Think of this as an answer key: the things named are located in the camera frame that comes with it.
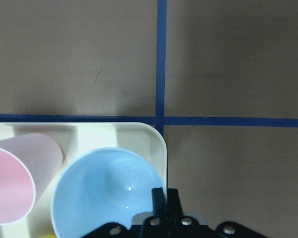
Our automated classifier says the yellow ikea cup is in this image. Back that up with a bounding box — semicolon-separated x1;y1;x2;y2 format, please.
38;234;57;238

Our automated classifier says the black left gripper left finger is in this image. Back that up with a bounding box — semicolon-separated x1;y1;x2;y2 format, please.
151;187;167;218

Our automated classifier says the light blue ikea cup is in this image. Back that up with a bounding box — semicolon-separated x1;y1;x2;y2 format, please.
51;148;164;238

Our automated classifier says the cream plastic tray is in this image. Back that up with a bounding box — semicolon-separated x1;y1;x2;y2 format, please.
0;122;167;238

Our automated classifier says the pink ikea cup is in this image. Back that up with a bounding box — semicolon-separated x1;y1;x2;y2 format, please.
0;133;63;226

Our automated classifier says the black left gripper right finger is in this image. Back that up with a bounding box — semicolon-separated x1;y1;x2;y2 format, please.
166;188;183;218

